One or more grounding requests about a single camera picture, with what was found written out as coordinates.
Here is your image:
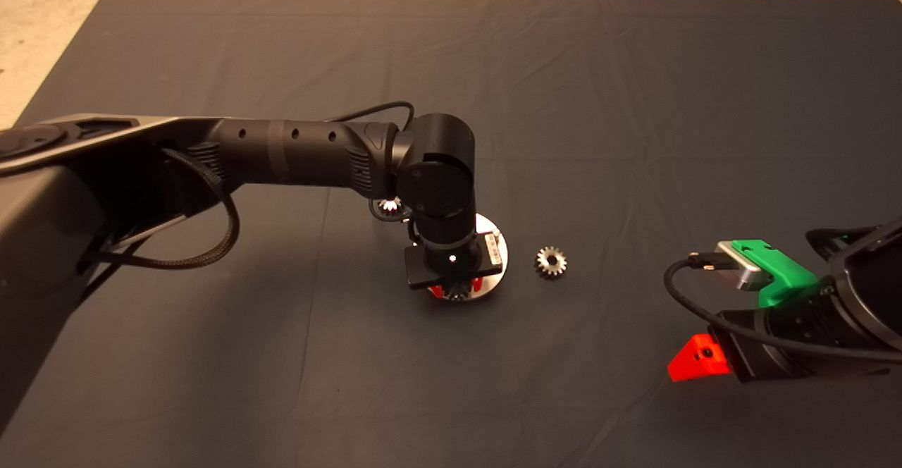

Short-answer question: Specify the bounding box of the black right camera cable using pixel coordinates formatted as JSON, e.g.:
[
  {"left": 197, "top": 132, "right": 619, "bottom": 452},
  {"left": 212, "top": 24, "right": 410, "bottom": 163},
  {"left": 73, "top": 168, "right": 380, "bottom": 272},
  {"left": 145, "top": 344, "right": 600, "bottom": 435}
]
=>
[{"left": 662, "top": 251, "right": 902, "bottom": 367}]

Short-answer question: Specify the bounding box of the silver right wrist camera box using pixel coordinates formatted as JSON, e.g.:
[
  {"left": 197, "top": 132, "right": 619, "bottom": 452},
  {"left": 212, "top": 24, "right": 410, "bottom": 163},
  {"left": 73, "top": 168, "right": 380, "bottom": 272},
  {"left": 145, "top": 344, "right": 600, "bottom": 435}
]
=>
[{"left": 715, "top": 241, "right": 772, "bottom": 291}]

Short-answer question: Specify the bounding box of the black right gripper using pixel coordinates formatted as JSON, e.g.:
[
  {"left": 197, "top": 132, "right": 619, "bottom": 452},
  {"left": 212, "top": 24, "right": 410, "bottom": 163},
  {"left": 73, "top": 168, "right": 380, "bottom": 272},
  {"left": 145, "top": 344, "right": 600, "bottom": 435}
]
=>
[{"left": 667, "top": 285, "right": 857, "bottom": 384}]

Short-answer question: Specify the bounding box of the round metal carrier plate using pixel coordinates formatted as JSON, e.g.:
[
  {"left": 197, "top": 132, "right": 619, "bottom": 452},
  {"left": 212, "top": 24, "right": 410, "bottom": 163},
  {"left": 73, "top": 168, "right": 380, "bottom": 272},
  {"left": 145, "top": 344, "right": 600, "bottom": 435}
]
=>
[{"left": 426, "top": 213, "right": 508, "bottom": 302}]

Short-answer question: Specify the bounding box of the dark grey table cloth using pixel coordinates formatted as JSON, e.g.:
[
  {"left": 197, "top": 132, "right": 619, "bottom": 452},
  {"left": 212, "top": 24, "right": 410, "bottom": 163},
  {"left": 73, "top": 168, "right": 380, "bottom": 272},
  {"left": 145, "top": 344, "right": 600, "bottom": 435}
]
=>
[{"left": 0, "top": 0, "right": 902, "bottom": 468}]

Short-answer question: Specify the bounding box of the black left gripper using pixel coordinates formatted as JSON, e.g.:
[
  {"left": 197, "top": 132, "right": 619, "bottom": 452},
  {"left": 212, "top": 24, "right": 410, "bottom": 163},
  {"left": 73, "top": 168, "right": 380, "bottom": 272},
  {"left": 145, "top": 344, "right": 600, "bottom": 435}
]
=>
[{"left": 404, "top": 230, "right": 508, "bottom": 297}]

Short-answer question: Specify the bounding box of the green right camera mount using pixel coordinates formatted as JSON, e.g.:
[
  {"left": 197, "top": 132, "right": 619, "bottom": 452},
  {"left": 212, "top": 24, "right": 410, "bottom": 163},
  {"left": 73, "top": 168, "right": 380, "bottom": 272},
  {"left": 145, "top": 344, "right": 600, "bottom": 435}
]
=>
[{"left": 731, "top": 240, "right": 820, "bottom": 308}]

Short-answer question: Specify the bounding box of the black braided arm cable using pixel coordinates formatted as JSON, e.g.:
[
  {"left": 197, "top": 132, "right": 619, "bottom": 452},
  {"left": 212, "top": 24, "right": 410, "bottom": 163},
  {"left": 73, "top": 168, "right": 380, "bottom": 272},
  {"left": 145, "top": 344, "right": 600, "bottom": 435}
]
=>
[{"left": 85, "top": 147, "right": 241, "bottom": 270}]

